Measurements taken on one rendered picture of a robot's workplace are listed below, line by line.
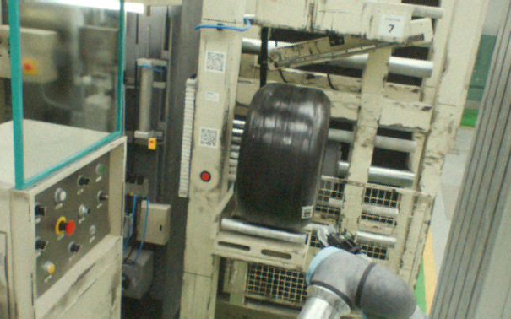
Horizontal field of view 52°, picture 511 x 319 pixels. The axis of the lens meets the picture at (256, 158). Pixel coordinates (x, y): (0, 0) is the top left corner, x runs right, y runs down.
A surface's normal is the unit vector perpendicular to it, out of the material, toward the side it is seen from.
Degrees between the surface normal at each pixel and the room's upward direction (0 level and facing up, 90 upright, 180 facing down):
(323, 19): 90
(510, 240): 90
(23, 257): 90
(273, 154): 73
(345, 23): 90
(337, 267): 36
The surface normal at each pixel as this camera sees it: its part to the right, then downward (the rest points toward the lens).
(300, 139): -0.11, -0.23
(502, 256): -0.27, 0.27
